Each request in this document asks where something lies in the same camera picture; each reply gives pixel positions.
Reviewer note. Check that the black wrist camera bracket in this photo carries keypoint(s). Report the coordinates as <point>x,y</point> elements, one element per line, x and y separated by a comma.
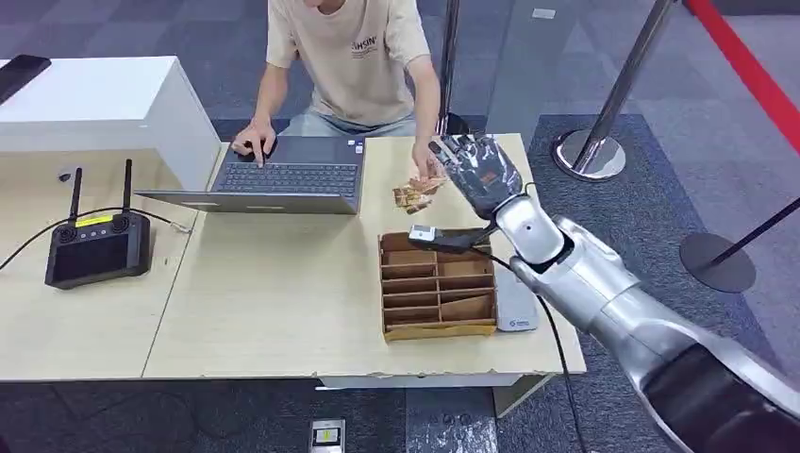
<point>459,239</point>

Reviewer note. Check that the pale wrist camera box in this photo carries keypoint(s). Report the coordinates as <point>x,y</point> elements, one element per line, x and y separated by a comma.
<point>422,234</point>

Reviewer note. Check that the floor socket plate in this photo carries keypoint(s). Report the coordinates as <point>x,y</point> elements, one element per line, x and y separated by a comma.
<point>327,436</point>

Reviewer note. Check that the chrome stanchion with chrome base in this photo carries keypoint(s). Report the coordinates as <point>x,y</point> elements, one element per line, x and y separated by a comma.
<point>615,97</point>

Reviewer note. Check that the wooden card box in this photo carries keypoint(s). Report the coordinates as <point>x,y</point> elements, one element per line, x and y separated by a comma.
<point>437,306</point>

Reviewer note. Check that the person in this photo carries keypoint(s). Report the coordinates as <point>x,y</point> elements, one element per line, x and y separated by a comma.
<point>356,62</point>

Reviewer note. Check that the stanchion with black base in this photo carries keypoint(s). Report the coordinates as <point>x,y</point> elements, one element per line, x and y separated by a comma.
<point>717,262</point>

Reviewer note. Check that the red barrier belt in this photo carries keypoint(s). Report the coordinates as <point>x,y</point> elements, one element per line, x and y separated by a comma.
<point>747,62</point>

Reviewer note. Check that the black remote controller with antennas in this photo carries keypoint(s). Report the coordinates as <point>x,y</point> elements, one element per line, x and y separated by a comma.
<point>97,253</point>

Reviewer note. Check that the person's right hand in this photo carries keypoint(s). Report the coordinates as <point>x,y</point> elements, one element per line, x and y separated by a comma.
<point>257,136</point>

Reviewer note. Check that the white cabinet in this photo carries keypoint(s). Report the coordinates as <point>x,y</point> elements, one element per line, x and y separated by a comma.
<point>94,106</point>

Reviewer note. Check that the dark grey laptop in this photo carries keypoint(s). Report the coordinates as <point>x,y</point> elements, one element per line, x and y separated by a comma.
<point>287,178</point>

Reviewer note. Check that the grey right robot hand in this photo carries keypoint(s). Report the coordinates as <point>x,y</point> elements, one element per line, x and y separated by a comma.
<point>484,172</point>

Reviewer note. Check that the brown printed card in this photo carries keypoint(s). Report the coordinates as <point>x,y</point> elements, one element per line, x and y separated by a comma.
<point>428,185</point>
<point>409,200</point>

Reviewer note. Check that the dark stanchion post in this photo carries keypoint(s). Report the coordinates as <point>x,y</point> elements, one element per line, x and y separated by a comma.
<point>448,62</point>

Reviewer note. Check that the black phone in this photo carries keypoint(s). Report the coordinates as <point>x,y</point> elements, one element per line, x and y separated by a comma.
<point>19,70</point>

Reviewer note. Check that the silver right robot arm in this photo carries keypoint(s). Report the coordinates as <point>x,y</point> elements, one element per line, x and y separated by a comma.
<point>625,306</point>

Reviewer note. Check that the person's left hand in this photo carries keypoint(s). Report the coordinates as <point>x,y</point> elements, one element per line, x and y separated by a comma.
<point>428,159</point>

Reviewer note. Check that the grey power bank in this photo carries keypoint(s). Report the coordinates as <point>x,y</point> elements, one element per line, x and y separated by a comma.
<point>517,306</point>

